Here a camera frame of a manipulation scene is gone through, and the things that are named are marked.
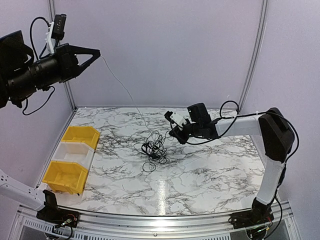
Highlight white middle bin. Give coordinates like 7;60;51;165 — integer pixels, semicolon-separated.
51;141;95;170

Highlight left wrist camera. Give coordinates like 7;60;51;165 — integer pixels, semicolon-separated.
45;14;67;55

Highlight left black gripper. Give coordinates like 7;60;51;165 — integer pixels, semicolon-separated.
4;40;100;100

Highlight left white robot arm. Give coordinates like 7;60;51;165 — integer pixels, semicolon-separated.
0;31;101;223

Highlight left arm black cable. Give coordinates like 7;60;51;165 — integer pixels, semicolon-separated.
21;16;56;116

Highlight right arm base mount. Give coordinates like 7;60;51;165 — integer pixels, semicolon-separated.
228;198;275;229

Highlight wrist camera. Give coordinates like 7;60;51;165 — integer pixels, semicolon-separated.
45;14;67;55
164;111;187;127

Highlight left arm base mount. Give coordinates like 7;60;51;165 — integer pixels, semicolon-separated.
36;190;80;228

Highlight yellow bin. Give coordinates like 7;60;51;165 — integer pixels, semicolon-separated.
42;160;89;195
61;126;101;150

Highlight left aluminium corner post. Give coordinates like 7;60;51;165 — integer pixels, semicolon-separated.
47;0;77;111

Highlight aluminium corner post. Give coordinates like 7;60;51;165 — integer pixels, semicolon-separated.
238;0;269;112
47;0;77;111

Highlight aluminium front rail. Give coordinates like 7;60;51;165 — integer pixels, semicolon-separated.
14;199;294;240

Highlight thin white cable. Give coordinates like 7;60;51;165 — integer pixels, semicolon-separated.
99;55;149;131

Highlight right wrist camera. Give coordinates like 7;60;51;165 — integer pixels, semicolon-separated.
164;111;187;127

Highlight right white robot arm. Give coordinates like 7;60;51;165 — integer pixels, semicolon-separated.
164;103;300;224

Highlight near yellow bin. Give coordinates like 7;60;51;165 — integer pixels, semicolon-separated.
42;160;89;195

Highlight far yellow bin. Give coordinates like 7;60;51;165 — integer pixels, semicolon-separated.
61;126;101;150

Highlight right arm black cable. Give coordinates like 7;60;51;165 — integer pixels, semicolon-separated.
184;100;300;161

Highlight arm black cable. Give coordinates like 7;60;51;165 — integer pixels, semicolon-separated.
21;16;56;116
184;100;300;161

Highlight right aluminium corner post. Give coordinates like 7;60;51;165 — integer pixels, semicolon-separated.
238;0;269;112

